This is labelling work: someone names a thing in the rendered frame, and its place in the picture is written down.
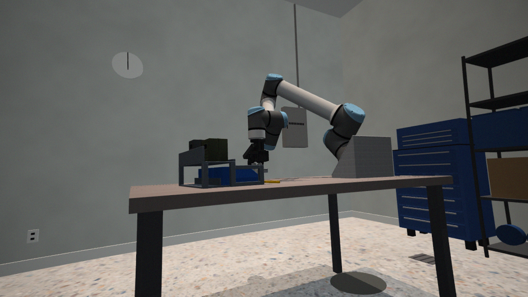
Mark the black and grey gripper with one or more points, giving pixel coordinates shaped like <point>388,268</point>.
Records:
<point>258,154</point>

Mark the olive green case with orange latches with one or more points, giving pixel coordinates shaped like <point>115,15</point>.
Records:
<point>215,149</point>

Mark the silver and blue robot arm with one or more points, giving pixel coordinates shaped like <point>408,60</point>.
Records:
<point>265,123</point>

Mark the grey metal shelf rack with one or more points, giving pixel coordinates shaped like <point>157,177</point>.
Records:
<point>196,157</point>

